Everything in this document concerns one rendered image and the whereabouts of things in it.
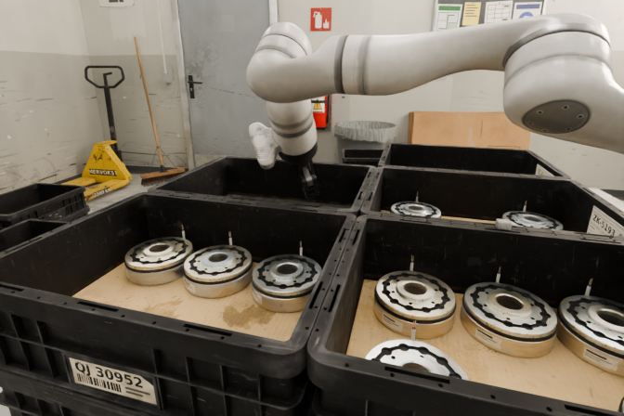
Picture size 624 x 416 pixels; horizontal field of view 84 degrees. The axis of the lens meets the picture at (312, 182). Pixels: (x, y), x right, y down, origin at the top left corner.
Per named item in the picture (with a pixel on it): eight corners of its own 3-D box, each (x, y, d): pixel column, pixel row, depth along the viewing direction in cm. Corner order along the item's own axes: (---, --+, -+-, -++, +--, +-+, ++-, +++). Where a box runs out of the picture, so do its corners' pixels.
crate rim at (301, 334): (357, 227, 55) (357, 213, 54) (300, 383, 27) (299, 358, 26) (144, 202, 65) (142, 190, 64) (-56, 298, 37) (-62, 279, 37)
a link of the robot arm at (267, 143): (248, 131, 63) (240, 108, 57) (307, 111, 64) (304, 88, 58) (261, 172, 58) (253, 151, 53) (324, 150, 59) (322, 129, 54)
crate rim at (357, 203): (376, 175, 82) (377, 165, 81) (357, 227, 55) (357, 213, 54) (224, 163, 92) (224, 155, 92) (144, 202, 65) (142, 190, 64)
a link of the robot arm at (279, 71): (231, 71, 42) (343, 75, 38) (255, 22, 46) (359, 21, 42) (252, 110, 48) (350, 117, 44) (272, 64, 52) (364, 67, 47)
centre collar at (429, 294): (431, 283, 48) (432, 279, 48) (436, 305, 43) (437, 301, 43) (395, 279, 49) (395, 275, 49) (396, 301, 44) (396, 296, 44)
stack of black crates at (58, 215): (56, 259, 195) (36, 182, 181) (103, 264, 189) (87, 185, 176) (-21, 304, 157) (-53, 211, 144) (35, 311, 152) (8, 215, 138)
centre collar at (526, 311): (524, 296, 45) (525, 292, 45) (538, 322, 40) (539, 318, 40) (482, 292, 46) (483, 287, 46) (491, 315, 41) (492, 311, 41)
